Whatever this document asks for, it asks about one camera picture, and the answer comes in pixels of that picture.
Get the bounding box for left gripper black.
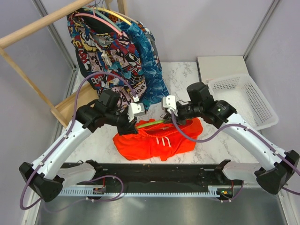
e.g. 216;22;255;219
105;106;138;136

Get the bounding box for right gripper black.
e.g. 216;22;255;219
163;103;203;125

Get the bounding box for orange mesh shorts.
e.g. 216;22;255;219
112;123;196;161

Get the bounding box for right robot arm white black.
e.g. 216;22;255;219
162;82;300;195

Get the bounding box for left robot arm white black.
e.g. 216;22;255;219
19;90;145;202

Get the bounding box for blue leaf print shorts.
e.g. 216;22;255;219
127;23;169;110

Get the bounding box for comic print shorts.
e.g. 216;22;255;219
67;8;147;112

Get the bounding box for pink clothes hanger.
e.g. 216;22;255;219
74;13;122;36

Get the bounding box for mint green clothes hanger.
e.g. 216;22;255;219
83;6;122;32

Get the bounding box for yellow clothes hanger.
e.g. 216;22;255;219
93;7;138;25

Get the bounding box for grey flat box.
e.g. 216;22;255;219
196;56;248;84

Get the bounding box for wooden clothes rack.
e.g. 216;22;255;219
0;0;128;128

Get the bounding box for white plastic basket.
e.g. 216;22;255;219
208;74;279;130

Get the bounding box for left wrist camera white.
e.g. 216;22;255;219
127;96;146;122

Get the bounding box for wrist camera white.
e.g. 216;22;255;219
161;95;178;116
127;96;146;122

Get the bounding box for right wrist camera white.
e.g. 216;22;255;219
161;95;178;116

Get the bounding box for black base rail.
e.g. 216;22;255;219
63;161;244;188

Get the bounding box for white slotted cable duct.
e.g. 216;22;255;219
59;185;234;197

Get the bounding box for aluminium frame profile right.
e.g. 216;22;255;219
243;0;281;62

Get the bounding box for aluminium frame profile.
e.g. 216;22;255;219
243;0;281;62
32;0;76;71

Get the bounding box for aluminium frame profile left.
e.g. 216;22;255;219
32;0;76;71

